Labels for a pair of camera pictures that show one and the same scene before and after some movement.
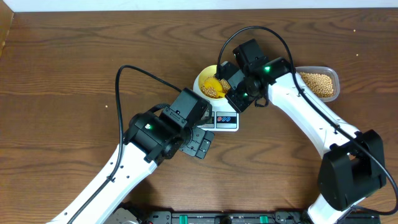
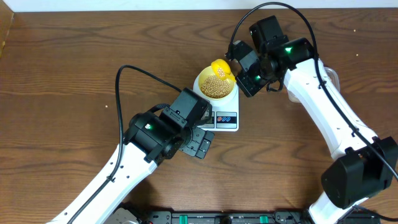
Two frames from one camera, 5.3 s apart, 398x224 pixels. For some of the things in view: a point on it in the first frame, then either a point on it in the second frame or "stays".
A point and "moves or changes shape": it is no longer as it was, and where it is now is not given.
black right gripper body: (242, 97) → (253, 80)
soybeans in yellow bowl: (211, 93) stays
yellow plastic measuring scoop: (216, 85) moves or changes shape
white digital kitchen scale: (224, 118) stays
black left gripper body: (196, 142) stays
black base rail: (129, 216) stays
